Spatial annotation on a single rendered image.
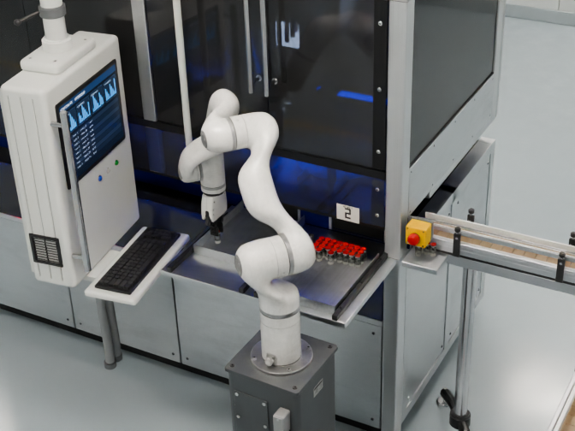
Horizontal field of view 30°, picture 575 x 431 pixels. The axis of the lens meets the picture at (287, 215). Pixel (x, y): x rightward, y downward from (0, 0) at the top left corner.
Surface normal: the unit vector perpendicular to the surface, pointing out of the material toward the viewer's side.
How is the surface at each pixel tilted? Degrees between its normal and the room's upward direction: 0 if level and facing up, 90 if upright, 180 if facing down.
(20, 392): 0
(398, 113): 90
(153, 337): 90
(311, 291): 0
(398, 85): 90
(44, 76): 0
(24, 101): 90
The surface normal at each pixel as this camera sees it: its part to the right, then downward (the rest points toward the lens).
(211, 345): -0.47, 0.47
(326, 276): -0.03, -0.85
